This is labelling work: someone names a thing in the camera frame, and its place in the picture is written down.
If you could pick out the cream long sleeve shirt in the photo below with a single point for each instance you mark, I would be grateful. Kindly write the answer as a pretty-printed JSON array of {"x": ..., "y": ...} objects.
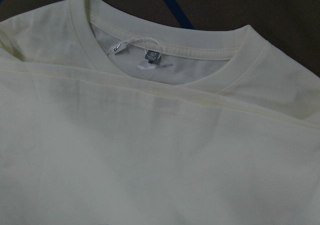
[{"x": 109, "y": 119}]

